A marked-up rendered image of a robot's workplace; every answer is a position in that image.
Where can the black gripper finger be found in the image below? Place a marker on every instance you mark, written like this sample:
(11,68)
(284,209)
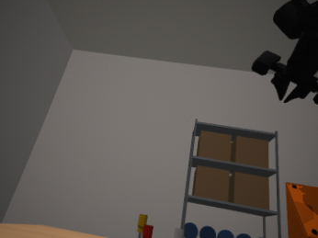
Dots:
(280,88)
(295,94)

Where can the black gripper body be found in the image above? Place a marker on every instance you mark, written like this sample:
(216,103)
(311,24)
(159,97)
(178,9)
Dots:
(296,71)

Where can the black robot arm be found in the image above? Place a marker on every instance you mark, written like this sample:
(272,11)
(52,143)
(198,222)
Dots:
(299,20)

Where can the green circuit board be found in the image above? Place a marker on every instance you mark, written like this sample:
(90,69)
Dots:
(146,231)

